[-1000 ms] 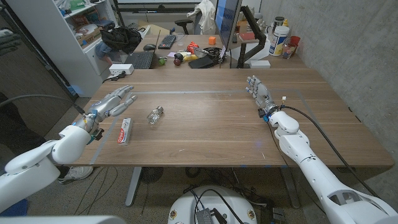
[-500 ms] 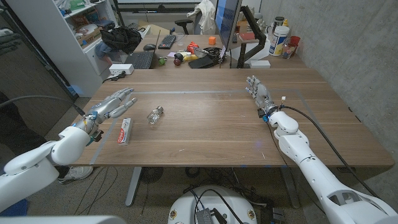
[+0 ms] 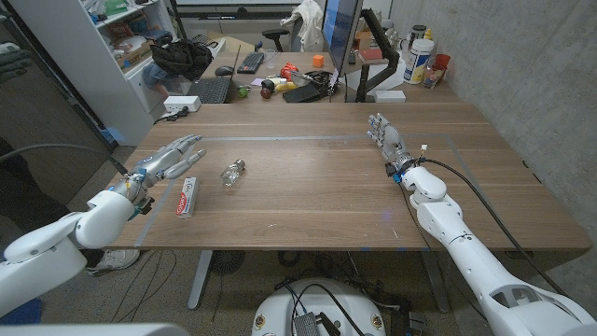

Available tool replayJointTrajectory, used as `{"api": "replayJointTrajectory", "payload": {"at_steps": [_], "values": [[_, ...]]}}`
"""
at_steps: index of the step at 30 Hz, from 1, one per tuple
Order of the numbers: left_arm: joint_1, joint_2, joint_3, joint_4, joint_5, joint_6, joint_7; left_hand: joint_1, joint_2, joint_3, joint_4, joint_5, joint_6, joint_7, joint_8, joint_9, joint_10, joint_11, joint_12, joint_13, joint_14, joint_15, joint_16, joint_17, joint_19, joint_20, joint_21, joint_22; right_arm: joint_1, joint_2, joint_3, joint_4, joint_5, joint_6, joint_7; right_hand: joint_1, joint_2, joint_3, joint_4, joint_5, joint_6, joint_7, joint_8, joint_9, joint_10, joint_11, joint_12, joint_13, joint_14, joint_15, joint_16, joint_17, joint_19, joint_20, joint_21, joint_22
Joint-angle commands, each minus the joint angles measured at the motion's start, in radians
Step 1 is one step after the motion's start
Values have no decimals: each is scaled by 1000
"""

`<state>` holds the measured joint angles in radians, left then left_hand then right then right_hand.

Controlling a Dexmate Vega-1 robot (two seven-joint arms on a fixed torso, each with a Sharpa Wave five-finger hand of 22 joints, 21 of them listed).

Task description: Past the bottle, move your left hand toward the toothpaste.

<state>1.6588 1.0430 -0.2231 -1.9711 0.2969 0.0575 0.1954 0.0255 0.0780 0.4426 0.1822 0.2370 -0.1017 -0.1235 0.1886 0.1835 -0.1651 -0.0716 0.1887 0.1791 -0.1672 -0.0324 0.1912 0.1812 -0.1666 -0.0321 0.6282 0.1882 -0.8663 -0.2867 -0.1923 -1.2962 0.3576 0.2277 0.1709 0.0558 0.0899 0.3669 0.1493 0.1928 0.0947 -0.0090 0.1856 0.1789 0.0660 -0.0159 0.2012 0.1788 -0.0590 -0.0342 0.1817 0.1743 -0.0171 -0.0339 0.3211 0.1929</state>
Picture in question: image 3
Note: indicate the red book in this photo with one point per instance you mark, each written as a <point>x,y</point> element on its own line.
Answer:
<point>370,54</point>

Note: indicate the green ball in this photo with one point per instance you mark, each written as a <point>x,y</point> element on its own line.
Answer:
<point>243,92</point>

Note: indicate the computer monitor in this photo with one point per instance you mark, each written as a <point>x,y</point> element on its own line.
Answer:
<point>338,32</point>

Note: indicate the clear plastic cup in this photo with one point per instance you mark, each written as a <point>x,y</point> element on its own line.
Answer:
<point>270,58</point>

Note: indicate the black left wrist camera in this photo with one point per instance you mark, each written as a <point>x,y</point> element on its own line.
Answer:
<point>144,205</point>

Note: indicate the person in dark trousers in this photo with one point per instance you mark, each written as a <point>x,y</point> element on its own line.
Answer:
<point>23,196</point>

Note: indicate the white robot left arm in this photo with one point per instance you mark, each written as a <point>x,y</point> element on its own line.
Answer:
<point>51,252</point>

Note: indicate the dark red ball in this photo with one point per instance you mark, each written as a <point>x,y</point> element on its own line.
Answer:
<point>266,93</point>

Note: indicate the grey gloved person hand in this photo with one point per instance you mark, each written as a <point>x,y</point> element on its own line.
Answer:
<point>13,63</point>

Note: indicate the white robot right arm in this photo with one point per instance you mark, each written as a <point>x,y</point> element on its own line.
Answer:
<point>471,261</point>

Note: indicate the black computer mouse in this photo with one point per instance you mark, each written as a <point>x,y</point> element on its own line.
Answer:
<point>224,71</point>

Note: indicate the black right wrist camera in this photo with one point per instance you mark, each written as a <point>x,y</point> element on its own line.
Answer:
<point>390,169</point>

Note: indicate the black round floor fan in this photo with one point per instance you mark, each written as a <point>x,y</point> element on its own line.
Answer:
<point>228,262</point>

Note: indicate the dark laptop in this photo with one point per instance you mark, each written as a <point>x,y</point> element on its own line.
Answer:
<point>210,91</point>

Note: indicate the small clear bottle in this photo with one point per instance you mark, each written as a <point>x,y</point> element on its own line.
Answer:
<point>231,173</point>

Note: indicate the orange red toy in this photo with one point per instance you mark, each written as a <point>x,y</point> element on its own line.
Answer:
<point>288,71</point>

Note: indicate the white wipes canister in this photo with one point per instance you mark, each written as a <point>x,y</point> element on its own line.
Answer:
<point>417,63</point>

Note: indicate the small white box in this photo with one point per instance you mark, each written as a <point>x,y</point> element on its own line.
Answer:
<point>390,96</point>

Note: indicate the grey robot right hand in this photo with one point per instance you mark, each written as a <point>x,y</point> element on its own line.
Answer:
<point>391,140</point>

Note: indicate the grey table leg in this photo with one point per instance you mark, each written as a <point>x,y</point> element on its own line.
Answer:
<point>434,280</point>
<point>199,280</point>

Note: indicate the white shelf unit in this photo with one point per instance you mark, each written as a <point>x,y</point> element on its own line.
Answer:
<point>79,70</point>

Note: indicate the white power strip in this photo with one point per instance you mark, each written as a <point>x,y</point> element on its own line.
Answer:
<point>179,103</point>

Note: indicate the yellow banana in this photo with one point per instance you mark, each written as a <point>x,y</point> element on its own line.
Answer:
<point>287,87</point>

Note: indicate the red cup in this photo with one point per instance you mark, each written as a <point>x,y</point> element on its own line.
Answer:
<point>443,63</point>

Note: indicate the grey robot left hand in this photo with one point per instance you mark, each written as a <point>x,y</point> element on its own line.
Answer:
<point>158,163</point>

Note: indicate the white sneaker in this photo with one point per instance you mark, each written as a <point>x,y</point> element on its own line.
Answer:
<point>116,259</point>

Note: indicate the black backpack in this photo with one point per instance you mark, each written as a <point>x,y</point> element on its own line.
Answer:
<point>182,58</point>

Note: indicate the metal bowl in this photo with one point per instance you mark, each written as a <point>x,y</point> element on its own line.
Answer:
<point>301,78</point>

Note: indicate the orange cube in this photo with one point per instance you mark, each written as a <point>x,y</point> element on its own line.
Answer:
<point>318,61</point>

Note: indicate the black keyboard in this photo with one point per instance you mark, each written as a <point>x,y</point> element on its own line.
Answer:
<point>250,62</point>

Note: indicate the toothpaste box red and white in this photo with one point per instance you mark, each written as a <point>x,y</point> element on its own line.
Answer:
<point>188,198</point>

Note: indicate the white robot torso base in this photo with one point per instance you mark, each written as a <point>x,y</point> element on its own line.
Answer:
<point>280,308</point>

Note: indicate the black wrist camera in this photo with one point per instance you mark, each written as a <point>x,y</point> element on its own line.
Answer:
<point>390,169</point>
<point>144,205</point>

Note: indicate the white jacket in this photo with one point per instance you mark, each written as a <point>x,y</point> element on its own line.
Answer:
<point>310,23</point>

